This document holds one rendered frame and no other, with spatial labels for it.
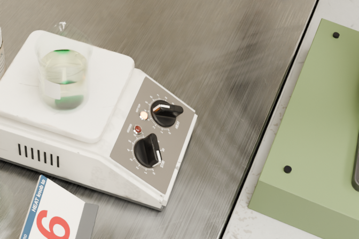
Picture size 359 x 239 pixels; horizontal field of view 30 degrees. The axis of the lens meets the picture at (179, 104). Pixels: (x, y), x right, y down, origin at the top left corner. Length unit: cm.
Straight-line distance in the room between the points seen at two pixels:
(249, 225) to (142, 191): 12
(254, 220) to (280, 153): 8
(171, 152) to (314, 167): 15
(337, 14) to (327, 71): 19
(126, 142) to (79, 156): 5
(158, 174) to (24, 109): 15
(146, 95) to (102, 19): 20
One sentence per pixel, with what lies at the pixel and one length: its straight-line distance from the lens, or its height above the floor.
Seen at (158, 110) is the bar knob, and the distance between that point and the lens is 71.
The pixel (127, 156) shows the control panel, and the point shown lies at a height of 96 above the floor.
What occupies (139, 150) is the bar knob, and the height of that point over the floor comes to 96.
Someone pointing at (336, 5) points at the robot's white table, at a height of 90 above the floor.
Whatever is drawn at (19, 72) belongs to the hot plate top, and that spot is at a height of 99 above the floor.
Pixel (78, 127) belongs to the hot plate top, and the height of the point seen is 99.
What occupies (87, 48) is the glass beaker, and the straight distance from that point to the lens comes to 65.
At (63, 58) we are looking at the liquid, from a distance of 66.
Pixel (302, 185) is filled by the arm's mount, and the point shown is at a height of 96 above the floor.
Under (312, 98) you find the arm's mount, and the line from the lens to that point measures 77.
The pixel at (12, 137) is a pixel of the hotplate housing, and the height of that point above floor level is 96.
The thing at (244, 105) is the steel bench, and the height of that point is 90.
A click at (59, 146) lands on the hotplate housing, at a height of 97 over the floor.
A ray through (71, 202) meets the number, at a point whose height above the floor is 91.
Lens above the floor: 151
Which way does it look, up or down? 50 degrees down
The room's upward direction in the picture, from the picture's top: 11 degrees clockwise
